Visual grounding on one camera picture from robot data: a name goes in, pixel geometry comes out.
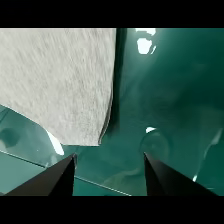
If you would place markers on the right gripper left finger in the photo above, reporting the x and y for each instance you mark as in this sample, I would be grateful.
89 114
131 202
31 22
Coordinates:
56 179

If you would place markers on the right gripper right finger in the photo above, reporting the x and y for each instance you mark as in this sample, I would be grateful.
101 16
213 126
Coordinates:
165 181

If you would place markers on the grey garment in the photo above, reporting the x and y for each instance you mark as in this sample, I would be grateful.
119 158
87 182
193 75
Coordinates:
56 80

